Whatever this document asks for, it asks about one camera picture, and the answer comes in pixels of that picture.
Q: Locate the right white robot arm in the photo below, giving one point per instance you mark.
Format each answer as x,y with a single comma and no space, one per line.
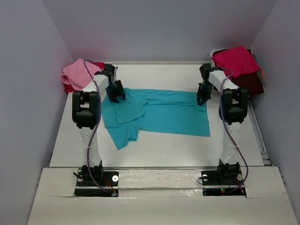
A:
233,109

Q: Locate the pink folded t shirt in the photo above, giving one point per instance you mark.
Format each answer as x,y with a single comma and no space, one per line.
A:
75,76

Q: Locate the turquoise t shirt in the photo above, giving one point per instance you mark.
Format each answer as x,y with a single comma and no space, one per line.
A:
160,111

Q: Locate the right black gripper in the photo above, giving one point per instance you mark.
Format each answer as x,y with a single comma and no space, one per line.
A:
204,91

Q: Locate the magenta t shirt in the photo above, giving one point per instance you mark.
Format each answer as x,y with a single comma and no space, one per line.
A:
238,59

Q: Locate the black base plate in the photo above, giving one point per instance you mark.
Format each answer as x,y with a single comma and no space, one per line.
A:
107,186
212,185

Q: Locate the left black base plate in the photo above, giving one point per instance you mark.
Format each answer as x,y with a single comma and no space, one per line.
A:
107,186

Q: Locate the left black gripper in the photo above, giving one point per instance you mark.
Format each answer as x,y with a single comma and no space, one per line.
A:
115,90

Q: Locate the dark red t shirt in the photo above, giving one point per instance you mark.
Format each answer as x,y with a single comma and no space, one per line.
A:
250,84

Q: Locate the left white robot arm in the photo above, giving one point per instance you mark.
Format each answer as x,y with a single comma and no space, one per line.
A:
86,114

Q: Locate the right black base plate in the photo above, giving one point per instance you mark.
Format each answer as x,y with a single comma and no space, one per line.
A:
212,185

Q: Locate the red folded t shirt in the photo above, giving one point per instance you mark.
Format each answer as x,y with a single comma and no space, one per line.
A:
93,68

